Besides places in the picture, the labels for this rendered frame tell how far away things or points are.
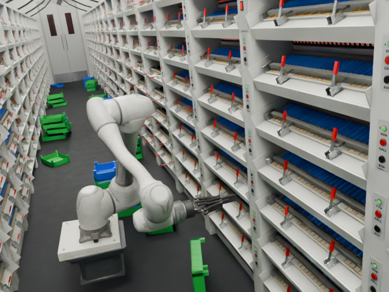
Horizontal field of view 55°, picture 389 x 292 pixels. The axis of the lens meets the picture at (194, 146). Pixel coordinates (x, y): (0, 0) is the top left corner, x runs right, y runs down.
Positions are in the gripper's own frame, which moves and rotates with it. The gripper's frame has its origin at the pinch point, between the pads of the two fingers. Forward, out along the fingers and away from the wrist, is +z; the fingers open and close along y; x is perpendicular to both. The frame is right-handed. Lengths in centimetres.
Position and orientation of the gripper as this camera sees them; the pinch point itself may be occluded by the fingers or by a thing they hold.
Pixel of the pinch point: (228, 199)
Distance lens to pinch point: 163.4
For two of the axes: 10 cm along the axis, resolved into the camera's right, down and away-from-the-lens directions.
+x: -0.9, -9.4, -3.3
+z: 9.4, -1.9, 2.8
